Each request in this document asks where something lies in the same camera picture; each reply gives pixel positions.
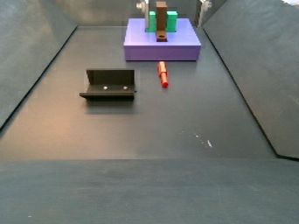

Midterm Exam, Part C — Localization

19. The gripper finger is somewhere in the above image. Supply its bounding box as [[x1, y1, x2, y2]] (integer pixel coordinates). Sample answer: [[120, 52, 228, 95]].
[[136, 0, 149, 29], [197, 0, 212, 26]]

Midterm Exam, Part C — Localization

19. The red peg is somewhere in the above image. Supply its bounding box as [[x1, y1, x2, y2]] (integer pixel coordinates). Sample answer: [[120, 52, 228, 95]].
[[157, 61, 168, 88]]

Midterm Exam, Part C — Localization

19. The purple base board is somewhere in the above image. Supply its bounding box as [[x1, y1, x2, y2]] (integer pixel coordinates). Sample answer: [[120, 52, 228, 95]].
[[124, 18, 201, 61]]

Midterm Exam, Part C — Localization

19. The brown T-shaped block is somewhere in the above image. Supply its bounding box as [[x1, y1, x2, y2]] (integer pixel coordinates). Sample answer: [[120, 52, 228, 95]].
[[154, 1, 166, 42]]

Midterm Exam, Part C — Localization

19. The green block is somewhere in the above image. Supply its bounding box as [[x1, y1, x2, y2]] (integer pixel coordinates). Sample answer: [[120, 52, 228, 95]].
[[145, 11, 177, 32]]

